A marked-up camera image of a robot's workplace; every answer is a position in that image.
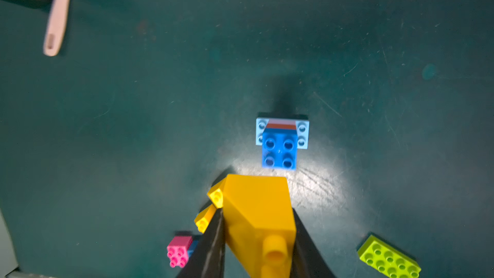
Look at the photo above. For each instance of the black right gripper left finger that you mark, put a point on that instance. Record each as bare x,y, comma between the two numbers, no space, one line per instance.
208,259

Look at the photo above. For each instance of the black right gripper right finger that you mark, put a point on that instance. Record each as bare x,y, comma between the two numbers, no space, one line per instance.
307,260

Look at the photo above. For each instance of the lime green long lego brick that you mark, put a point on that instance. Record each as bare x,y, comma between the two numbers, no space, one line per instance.
387,260

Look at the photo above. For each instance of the yellow lego brick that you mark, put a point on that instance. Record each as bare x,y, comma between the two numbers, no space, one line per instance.
215,194
203,219
260,224

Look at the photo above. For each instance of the blue lego brick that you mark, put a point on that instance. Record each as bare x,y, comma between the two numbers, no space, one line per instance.
279,149
192,247

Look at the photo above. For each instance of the orange lego brick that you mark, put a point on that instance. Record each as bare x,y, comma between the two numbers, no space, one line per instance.
281,126

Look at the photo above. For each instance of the purple lego brick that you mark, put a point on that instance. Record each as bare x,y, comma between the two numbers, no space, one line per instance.
281,121

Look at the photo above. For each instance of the blue lego brick beside pink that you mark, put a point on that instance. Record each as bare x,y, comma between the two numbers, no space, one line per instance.
192,247

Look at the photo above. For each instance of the pink plastic knife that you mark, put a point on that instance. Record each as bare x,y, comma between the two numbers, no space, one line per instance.
56,27

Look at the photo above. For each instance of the light blue lego base plate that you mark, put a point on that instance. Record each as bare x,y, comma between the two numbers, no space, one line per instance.
303,131

